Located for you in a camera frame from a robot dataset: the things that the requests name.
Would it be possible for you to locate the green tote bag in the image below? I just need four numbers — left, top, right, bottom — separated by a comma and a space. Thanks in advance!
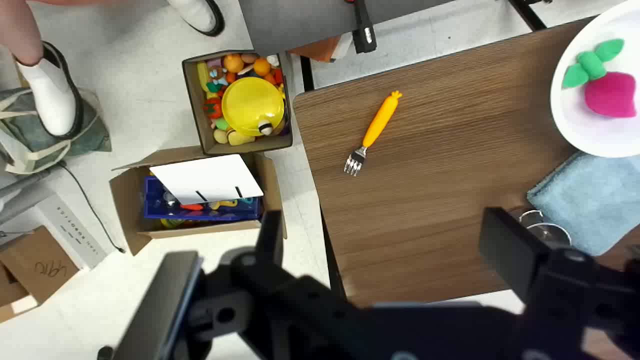
0, 88, 112, 176

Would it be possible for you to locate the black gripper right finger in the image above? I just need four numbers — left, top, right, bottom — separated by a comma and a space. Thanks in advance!
477, 208, 549, 299

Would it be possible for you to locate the white box on floor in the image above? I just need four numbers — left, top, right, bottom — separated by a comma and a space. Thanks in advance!
0, 189, 110, 267

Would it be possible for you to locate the cardboard box with blue items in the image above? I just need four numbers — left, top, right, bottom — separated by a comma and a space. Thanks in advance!
110, 148, 282, 253

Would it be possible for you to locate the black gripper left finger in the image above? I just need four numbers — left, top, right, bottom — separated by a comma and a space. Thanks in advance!
96, 251, 202, 360

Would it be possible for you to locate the white shoe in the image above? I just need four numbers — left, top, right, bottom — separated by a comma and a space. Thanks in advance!
18, 41, 82, 138
165, 0, 223, 35

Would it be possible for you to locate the white paper sheet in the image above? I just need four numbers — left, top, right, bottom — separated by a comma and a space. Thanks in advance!
150, 154, 263, 202

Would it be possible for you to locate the pink plush radish toy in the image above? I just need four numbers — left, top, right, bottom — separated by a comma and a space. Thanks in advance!
562, 38, 636, 118

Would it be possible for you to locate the yellow handled fork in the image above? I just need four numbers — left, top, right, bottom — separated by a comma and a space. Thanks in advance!
341, 90, 401, 176

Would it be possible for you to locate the light blue towel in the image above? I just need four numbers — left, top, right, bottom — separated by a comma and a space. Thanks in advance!
525, 154, 640, 255

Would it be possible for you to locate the cardboard box of toys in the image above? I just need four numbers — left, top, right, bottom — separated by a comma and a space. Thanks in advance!
181, 49, 291, 156

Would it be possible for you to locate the white bowl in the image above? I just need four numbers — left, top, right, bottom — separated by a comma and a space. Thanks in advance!
549, 0, 640, 157

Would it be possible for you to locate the brown cardboard piece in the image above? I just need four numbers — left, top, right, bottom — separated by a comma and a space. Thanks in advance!
0, 226, 78, 322

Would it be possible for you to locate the yellow plastic toy lid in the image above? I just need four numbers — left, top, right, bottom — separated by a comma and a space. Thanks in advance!
221, 75, 286, 135

